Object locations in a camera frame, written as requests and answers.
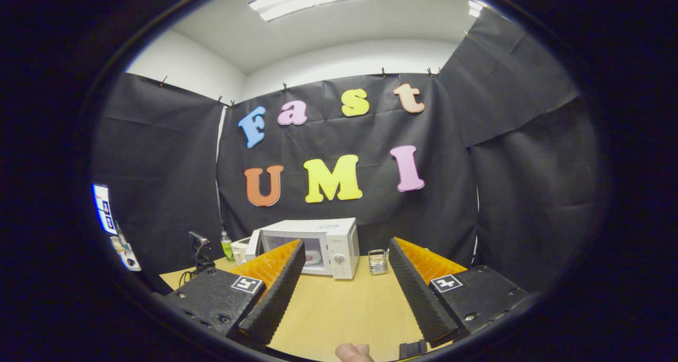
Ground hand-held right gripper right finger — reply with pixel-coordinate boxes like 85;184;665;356
388;237;530;348

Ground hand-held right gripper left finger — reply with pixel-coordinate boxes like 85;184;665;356
159;239;308;350

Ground white microwave oven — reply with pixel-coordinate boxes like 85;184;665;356
245;217;360;280

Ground small white appliance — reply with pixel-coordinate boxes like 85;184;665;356
231;237;252;265

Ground white and blue poster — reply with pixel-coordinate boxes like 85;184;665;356
92;183;142;272

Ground black backdrop cloth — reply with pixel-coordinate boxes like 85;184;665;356
93;10;602;294

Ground small metal wire rack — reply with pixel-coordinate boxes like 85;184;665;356
368;249;388;276

